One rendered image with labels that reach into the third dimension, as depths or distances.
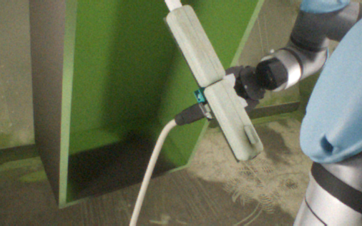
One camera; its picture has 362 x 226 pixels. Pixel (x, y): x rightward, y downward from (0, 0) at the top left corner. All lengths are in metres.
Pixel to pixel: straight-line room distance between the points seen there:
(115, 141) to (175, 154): 0.29
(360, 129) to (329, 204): 0.07
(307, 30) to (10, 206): 1.66
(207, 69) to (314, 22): 0.28
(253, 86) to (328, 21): 0.21
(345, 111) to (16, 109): 2.02
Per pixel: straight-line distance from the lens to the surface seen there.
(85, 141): 1.58
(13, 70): 2.16
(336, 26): 0.80
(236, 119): 0.62
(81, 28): 1.26
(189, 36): 0.62
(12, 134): 2.15
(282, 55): 0.79
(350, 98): 0.22
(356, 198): 0.24
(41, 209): 1.94
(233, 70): 0.70
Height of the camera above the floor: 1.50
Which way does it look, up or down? 32 degrees down
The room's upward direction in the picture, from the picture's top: 10 degrees clockwise
